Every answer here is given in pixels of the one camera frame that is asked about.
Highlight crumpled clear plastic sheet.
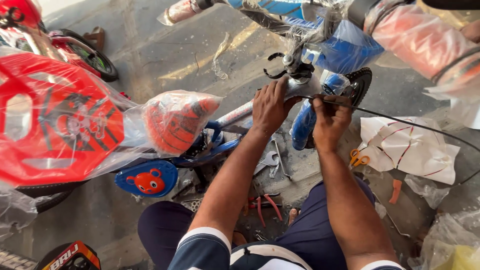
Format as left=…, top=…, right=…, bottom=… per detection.
left=404, top=174, right=451, bottom=210

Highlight blue plastic-wrapped front plate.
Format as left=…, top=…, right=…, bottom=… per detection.
left=300, top=19, right=385, bottom=75

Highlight orange-handled scissors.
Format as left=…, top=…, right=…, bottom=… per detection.
left=348, top=148, right=371, bottom=169

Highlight clear plastic wrap scrap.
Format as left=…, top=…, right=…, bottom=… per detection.
left=211, top=32, right=232, bottom=80

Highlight black tyre with orange label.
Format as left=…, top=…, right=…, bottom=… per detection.
left=0, top=240, right=102, bottom=270

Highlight red plastic-wrapped bicycle plate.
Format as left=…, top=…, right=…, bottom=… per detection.
left=0, top=47, right=130, bottom=188

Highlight person's right hand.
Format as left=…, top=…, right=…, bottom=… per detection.
left=312, top=94, right=353, bottom=153

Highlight black rear bicycle tyre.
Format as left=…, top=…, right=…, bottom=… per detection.
left=16, top=179, right=89, bottom=214

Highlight black knobby front wheel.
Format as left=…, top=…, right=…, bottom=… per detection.
left=339, top=67, right=373, bottom=109

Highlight person's navy shorts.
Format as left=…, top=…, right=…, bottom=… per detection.
left=137, top=177, right=377, bottom=270

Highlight orange plastic-wrapped bicycle seat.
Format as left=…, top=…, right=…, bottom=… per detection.
left=143, top=91, right=223, bottom=157

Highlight red bicycle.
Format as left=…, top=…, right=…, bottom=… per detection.
left=0, top=0, right=121, bottom=83

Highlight person's navy white shirt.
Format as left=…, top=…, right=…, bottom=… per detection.
left=168, top=226, right=406, bottom=270

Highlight person's foot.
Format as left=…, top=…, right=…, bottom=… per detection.
left=287, top=207, right=301, bottom=227

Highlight red-handled pliers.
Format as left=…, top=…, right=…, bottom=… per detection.
left=247, top=193, right=284, bottom=228

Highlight blue children's bicycle frame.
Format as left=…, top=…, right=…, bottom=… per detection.
left=170, top=73, right=323, bottom=169

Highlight orange plastic strip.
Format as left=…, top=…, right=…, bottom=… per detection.
left=388, top=179, right=403, bottom=205

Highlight thin silver spanner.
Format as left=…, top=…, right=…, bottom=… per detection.
left=271, top=139, right=293, bottom=181

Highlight person's left hand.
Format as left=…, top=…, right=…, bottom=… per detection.
left=252, top=76, right=302, bottom=136

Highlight silver open-end wrench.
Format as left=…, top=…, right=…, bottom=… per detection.
left=253, top=151, right=279, bottom=176

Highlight black brake caliper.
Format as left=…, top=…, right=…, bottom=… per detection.
left=263, top=52, right=316, bottom=85

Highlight black brake cable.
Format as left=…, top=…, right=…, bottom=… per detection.
left=300, top=95, right=480, bottom=187

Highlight blue chain guard red bear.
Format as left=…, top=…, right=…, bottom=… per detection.
left=114, top=160, right=179, bottom=199

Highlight white paper with red lines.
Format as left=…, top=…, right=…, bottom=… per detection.
left=356, top=116, right=461, bottom=186

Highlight heap of plastic bags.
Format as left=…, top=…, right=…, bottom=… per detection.
left=407, top=208, right=480, bottom=270

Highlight blue plastic-wrapped front fender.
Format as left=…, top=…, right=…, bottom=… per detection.
left=290, top=73, right=350, bottom=151

